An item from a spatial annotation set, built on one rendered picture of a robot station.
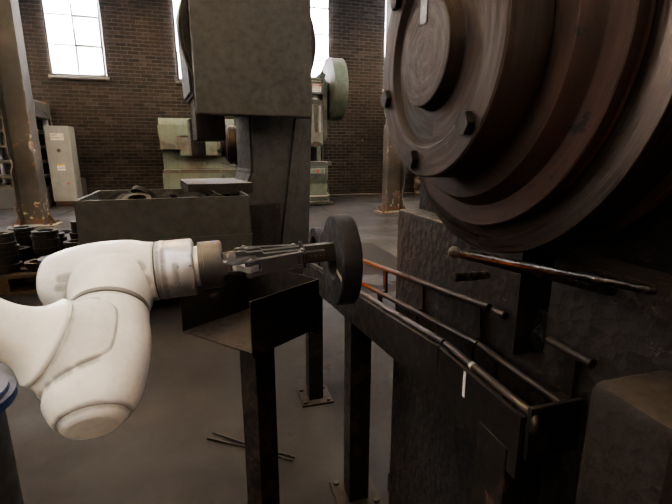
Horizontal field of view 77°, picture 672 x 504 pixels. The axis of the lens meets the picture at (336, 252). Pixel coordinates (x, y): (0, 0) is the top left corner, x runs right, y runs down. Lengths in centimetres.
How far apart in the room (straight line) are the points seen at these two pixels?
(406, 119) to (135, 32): 1036
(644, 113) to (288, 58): 290
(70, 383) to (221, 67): 270
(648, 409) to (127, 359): 52
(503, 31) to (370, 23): 1115
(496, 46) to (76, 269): 57
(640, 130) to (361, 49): 1100
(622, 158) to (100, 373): 55
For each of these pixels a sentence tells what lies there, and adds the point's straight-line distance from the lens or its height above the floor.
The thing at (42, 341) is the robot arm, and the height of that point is 81.
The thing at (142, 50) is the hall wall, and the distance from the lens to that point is 1078.
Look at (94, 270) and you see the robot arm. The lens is 65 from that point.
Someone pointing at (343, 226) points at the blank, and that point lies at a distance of 67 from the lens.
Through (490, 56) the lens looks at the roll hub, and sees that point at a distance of 44.
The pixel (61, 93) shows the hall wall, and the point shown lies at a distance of 1095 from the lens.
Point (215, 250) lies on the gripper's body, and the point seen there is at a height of 86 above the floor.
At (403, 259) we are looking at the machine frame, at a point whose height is 75.
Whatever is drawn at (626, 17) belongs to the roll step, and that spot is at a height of 110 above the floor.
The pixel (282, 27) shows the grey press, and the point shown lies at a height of 184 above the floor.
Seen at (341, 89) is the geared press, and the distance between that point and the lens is 869.
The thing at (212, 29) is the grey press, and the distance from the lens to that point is 313.
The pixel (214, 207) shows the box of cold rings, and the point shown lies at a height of 67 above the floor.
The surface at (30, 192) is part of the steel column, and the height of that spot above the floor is 48.
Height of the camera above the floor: 100
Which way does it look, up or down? 13 degrees down
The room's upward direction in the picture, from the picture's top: straight up
